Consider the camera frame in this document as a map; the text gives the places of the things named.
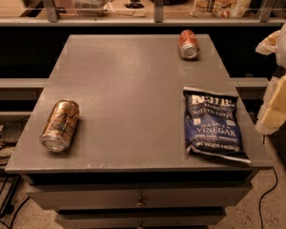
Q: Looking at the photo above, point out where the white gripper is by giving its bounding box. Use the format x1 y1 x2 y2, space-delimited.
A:
255 23 286 135

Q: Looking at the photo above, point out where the red coke can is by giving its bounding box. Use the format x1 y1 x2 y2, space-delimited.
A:
178 30 199 59

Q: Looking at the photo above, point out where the orange soda can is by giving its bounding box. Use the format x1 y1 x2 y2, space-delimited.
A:
39 99 80 153

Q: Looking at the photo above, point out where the blue potato chips bag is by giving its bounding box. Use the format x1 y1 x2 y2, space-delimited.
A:
183 87 251 164

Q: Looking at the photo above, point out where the colourful snack bag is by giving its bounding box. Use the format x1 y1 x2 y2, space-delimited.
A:
190 0 252 18

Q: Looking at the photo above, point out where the grey drawer cabinet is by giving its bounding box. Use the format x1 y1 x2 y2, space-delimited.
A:
6 34 272 229

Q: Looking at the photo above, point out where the round drawer knob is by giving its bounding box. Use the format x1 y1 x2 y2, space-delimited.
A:
136 198 146 208

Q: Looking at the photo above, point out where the clear plastic container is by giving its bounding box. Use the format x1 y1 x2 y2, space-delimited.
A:
72 0 111 17

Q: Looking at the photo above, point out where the black floor cable right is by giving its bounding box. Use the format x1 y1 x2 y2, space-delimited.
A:
257 167 279 229

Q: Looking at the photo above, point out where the metal shelf rail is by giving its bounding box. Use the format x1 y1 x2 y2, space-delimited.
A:
0 0 286 27

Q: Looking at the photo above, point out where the black cables left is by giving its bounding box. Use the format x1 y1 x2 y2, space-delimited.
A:
0 116 31 229

